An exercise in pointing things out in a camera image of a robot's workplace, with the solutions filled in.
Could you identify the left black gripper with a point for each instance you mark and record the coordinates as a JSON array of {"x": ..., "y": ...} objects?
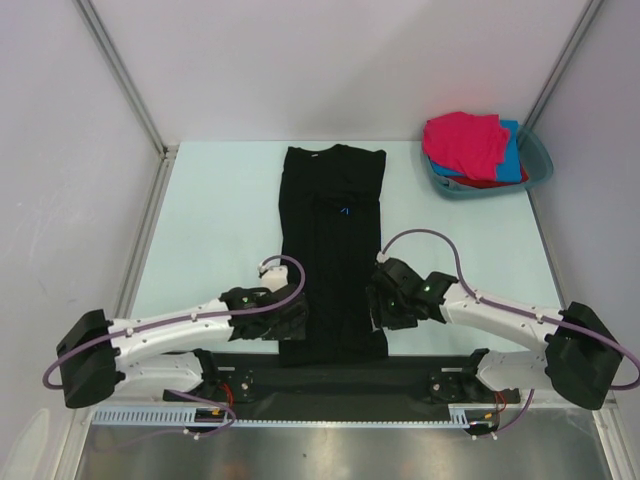
[{"x": 292, "y": 329}]

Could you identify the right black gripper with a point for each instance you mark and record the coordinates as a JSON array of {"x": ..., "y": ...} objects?
[{"x": 376, "y": 298}]

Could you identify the black t shirt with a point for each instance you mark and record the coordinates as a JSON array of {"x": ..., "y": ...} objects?
[{"x": 329, "y": 207}]

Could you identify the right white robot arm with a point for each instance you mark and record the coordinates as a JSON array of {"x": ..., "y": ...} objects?
[{"x": 570, "y": 351}]

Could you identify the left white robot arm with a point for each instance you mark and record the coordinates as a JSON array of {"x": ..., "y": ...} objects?
[{"x": 162, "y": 357}]

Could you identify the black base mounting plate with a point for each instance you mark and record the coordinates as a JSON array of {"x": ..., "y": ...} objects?
[{"x": 395, "y": 389}]

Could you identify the blue t shirt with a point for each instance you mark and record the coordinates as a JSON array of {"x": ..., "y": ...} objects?
[{"x": 508, "y": 172}]

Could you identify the pink t shirt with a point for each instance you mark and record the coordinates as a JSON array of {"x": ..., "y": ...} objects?
[{"x": 473, "y": 145}]

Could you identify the teal plastic basket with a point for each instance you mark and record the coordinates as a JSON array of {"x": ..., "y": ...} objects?
[{"x": 534, "y": 159}]

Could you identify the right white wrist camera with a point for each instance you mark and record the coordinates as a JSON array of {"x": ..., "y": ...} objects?
[{"x": 381, "y": 258}]

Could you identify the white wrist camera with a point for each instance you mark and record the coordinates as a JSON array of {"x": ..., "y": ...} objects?
[
  {"x": 273, "y": 278},
  {"x": 381, "y": 258}
]

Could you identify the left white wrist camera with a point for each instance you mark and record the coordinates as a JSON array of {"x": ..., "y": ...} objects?
[{"x": 273, "y": 278}]

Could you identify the right white cable duct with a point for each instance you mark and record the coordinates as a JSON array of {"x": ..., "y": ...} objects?
[{"x": 475, "y": 416}]

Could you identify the white cable duct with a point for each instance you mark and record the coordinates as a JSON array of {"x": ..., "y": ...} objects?
[
  {"x": 160, "y": 416},
  {"x": 475, "y": 416}
]

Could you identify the left white cable duct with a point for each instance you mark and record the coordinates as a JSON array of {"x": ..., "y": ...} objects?
[{"x": 160, "y": 416}]

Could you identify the right aluminium frame post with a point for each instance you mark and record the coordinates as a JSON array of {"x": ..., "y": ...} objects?
[{"x": 586, "y": 20}]

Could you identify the aluminium frame post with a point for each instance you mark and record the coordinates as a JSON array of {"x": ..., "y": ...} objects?
[
  {"x": 586, "y": 20},
  {"x": 116, "y": 65}
]

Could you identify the left aluminium frame post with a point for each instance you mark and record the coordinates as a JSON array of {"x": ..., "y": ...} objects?
[{"x": 116, "y": 65}]

